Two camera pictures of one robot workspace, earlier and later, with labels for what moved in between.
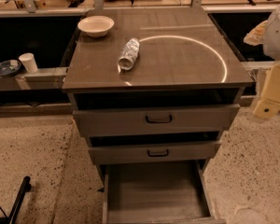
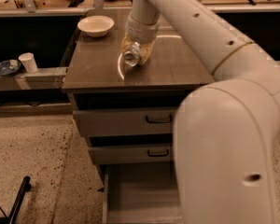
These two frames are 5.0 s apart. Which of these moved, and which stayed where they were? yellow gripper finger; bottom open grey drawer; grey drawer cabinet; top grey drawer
Moved: yellow gripper finger
Stayed: bottom open grey drawer; grey drawer cabinet; top grey drawer
